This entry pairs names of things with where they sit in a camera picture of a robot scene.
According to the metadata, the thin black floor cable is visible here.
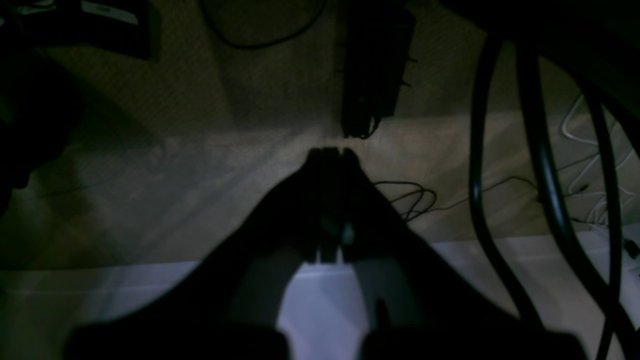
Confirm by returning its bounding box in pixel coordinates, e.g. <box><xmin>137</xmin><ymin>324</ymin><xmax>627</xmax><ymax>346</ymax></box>
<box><xmin>372</xmin><ymin>176</ymin><xmax>538</xmax><ymax>223</ymax></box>

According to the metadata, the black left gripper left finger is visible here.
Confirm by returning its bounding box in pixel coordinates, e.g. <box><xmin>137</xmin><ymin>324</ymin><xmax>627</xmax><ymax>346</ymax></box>
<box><xmin>65</xmin><ymin>148</ymin><xmax>323</xmax><ymax>360</ymax></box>

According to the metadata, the thick black cable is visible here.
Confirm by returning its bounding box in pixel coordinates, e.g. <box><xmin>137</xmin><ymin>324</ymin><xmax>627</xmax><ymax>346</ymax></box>
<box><xmin>469</xmin><ymin>35</ymin><xmax>640</xmax><ymax>360</ymax></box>

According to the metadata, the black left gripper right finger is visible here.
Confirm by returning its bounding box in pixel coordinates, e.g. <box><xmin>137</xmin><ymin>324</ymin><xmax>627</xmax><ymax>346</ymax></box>
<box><xmin>341</xmin><ymin>148</ymin><xmax>586</xmax><ymax>360</ymax></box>

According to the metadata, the black power strip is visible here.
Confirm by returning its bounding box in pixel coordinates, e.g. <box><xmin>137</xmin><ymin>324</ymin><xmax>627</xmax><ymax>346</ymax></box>
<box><xmin>340</xmin><ymin>0</ymin><xmax>416</xmax><ymax>140</ymax></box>

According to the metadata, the white cable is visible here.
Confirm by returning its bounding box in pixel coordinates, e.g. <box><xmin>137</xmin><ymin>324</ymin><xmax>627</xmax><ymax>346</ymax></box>
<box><xmin>561</xmin><ymin>95</ymin><xmax>636</xmax><ymax>226</ymax></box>

